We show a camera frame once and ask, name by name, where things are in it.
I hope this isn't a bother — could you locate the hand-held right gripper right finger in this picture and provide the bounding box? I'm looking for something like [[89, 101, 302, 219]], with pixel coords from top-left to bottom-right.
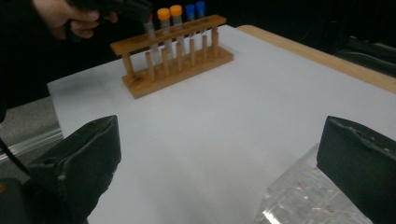
[[316, 115, 396, 224]]

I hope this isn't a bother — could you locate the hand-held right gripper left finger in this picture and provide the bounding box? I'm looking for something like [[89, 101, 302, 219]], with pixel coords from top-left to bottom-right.
[[22, 115, 122, 224]]

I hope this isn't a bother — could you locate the red capped test tube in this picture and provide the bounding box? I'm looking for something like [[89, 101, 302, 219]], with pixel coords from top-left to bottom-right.
[[143, 13, 163, 66]]

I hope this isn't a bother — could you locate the orange capped test tube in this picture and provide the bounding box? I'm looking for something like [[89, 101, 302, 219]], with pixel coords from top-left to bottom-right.
[[156, 7, 176, 62], [169, 4, 188, 55]]

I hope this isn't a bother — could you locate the blue capped test tube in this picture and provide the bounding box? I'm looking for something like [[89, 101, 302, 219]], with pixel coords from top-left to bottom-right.
[[195, 0, 208, 35], [184, 4, 198, 38]]

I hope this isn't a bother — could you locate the clear acrylic tube rack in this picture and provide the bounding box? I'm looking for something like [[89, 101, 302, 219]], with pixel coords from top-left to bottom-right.
[[253, 143, 375, 224]]

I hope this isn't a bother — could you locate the wooden test tube rack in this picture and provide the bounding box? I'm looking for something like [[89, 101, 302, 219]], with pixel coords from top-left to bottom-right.
[[109, 14, 235, 100]]

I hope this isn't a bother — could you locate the white foam board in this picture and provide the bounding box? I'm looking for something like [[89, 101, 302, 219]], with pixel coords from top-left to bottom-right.
[[46, 23, 396, 224]]

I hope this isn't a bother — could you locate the aluminium frame rail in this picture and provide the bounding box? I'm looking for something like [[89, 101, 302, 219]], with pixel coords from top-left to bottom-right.
[[0, 127, 64, 164]]

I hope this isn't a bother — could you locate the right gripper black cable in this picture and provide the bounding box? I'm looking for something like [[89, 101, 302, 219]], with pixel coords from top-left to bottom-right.
[[0, 136, 32, 176]]

